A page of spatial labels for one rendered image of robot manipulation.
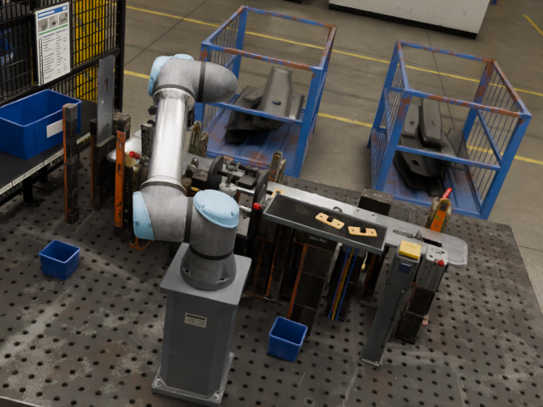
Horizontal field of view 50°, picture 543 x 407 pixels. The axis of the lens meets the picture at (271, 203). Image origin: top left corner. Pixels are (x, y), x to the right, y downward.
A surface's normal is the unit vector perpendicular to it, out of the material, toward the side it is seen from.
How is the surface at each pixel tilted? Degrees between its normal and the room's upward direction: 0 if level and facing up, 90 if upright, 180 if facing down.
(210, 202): 7
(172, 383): 90
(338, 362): 0
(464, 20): 90
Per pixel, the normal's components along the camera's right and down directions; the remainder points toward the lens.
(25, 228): 0.16, -0.84
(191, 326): -0.16, 0.50
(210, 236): 0.07, 0.54
